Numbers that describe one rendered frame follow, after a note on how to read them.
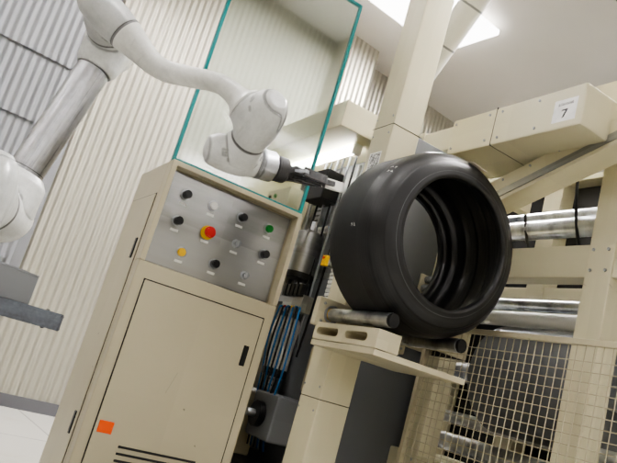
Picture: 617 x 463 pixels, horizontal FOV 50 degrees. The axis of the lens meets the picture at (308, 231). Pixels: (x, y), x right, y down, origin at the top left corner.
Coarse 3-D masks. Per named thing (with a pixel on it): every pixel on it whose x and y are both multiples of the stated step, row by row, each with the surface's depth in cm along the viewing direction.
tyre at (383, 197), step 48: (384, 192) 197; (432, 192) 238; (480, 192) 213; (336, 240) 209; (384, 240) 193; (480, 240) 234; (384, 288) 195; (432, 288) 237; (480, 288) 228; (432, 336) 204
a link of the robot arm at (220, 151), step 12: (228, 132) 179; (204, 144) 180; (216, 144) 176; (228, 144) 176; (204, 156) 179; (216, 156) 176; (228, 156) 177; (240, 156) 176; (252, 156) 177; (216, 168) 180; (228, 168) 179; (240, 168) 179; (252, 168) 181
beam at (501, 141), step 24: (552, 96) 217; (600, 96) 209; (480, 120) 245; (504, 120) 233; (528, 120) 223; (576, 120) 205; (600, 120) 208; (456, 144) 252; (480, 144) 240; (504, 144) 232; (528, 144) 226; (552, 144) 221; (576, 144) 217; (504, 168) 252
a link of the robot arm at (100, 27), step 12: (84, 0) 183; (96, 0) 182; (108, 0) 182; (120, 0) 186; (84, 12) 184; (96, 12) 182; (108, 12) 181; (120, 12) 182; (84, 24) 190; (96, 24) 183; (108, 24) 182; (120, 24) 181; (96, 36) 188; (108, 36) 183
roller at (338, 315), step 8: (328, 312) 222; (336, 312) 217; (344, 312) 213; (352, 312) 210; (360, 312) 206; (368, 312) 203; (376, 312) 200; (384, 312) 197; (336, 320) 218; (344, 320) 213; (352, 320) 209; (360, 320) 205; (368, 320) 201; (376, 320) 197; (384, 320) 194; (392, 320) 193
